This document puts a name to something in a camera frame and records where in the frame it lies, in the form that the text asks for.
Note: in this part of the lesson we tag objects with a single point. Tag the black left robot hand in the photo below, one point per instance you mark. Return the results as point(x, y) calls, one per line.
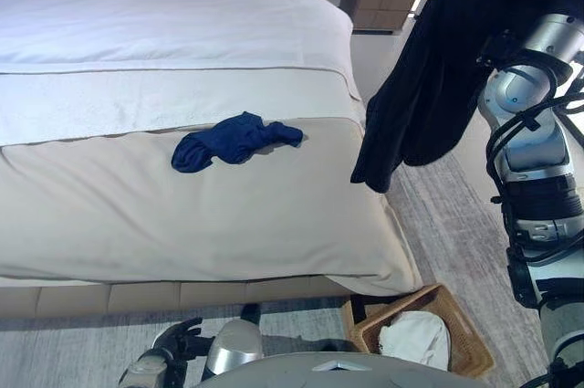
point(182, 340)

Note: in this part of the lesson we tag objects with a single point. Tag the navy blue small garment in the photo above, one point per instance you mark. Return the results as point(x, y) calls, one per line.
point(228, 141)

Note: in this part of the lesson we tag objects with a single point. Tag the white garment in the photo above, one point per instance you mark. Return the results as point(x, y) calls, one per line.
point(415, 338)

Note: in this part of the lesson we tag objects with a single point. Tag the black garment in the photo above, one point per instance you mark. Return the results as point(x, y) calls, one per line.
point(433, 64)

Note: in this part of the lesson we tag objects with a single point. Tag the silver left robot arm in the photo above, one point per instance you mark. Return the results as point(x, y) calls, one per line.
point(146, 370)

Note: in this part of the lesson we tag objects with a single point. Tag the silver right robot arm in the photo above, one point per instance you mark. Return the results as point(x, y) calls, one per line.
point(534, 155)

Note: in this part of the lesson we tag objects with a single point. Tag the beige bed cover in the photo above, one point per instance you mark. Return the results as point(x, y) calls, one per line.
point(182, 223)

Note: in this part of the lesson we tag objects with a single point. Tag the brown wicker basket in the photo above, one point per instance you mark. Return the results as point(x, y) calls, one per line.
point(465, 338)

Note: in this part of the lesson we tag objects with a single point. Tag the grey robot torso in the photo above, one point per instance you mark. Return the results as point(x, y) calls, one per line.
point(319, 372)

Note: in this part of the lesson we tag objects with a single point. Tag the grey striped area rug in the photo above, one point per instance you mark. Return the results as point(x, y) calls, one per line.
point(456, 242)

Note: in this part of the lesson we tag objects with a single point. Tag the white duvet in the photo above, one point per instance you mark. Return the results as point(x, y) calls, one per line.
point(159, 32)

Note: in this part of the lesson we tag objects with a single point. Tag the tan bed frame base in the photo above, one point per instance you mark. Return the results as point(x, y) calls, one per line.
point(137, 299)

